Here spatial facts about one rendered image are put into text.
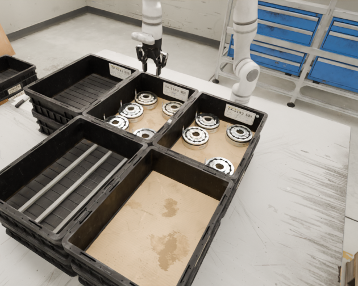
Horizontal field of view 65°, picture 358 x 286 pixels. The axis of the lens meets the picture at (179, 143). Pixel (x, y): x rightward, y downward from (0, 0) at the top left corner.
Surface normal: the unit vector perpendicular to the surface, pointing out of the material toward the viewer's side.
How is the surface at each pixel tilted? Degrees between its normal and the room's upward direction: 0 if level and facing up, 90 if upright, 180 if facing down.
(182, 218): 0
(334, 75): 90
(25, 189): 0
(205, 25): 90
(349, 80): 90
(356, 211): 0
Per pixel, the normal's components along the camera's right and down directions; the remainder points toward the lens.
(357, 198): 0.07, -0.73
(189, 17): -0.45, 0.58
